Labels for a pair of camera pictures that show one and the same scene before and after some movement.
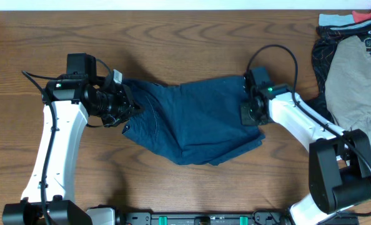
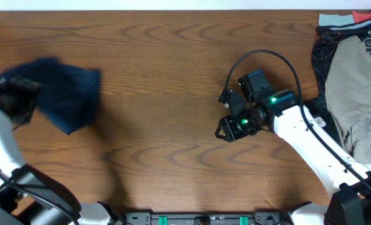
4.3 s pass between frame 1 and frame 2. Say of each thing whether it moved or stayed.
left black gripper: moved
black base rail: stayed
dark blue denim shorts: moved
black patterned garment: stayed
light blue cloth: stayed
